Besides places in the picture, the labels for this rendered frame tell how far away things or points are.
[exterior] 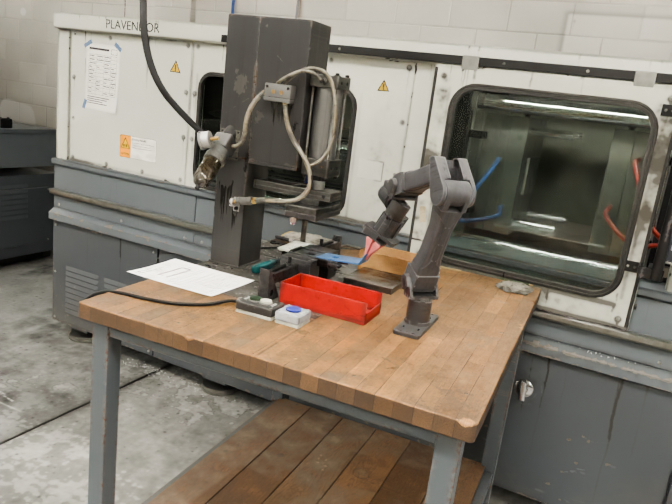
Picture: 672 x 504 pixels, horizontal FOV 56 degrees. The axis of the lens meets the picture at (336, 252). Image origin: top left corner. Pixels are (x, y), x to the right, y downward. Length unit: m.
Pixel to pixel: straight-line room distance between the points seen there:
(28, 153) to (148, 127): 1.91
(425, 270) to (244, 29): 0.87
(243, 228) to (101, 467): 0.77
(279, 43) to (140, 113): 1.40
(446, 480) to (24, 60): 6.47
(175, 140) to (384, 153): 1.04
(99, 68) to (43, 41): 3.71
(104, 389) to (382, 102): 1.44
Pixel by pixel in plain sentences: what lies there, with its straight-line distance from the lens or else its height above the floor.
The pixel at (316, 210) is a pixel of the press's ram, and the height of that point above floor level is 1.14.
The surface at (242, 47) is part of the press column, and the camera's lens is 1.93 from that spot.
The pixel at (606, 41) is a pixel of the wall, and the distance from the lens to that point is 4.42.
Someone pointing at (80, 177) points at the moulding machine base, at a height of 0.90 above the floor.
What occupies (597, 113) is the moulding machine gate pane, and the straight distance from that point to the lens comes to 2.24.
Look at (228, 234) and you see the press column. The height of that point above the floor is 1.00.
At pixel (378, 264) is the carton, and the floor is 0.93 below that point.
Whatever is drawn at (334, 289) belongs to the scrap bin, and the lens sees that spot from 1.75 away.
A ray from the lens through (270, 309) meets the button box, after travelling 1.56.
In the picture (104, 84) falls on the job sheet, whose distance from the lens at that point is 3.31.
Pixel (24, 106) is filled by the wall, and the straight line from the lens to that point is 7.26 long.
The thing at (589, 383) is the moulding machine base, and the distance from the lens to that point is 2.40.
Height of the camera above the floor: 1.46
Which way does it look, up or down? 14 degrees down
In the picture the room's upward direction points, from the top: 7 degrees clockwise
